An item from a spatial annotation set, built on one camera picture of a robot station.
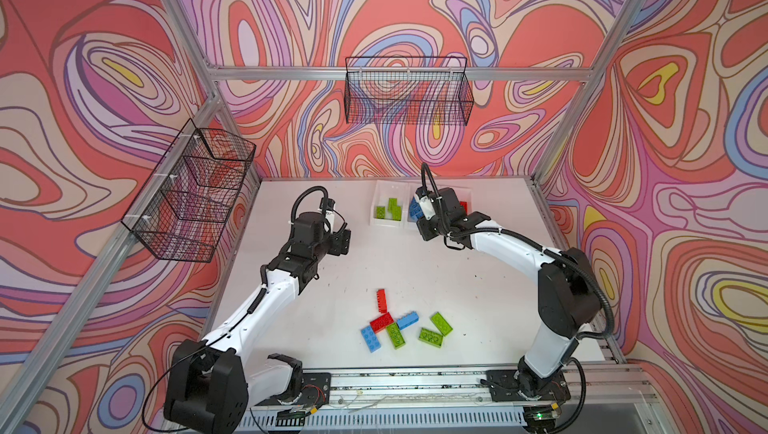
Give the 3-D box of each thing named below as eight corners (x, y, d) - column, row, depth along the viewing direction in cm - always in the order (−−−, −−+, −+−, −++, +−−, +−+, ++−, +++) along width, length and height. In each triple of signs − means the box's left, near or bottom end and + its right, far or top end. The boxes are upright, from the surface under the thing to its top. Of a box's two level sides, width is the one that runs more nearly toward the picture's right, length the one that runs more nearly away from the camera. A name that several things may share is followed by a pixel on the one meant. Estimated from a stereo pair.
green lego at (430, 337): (417, 339, 83) (418, 336, 81) (420, 329, 85) (421, 326, 83) (440, 348, 82) (441, 346, 80) (442, 338, 83) (444, 335, 82)
